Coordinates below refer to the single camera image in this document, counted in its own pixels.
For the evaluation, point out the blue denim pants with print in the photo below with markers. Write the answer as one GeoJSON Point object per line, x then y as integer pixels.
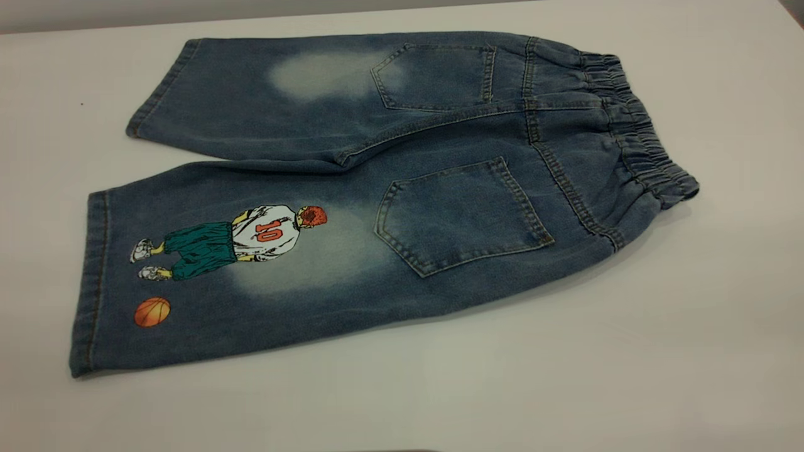
{"type": "Point", "coordinates": [440, 207]}

